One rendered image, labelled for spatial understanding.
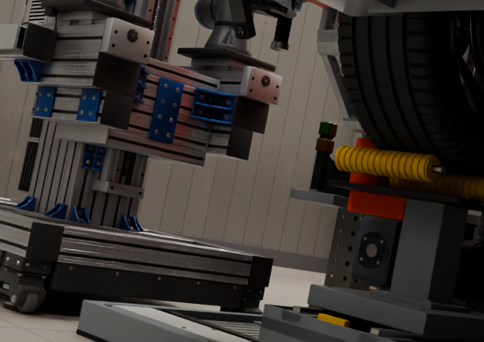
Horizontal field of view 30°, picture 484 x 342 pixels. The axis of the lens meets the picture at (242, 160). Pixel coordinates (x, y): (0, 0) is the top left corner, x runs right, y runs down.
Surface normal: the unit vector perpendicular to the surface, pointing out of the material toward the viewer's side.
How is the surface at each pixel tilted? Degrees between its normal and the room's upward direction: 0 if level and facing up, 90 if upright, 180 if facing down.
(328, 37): 90
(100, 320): 90
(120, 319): 90
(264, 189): 90
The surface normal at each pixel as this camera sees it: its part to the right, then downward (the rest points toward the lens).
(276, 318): -0.69, -0.18
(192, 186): 0.67, 0.09
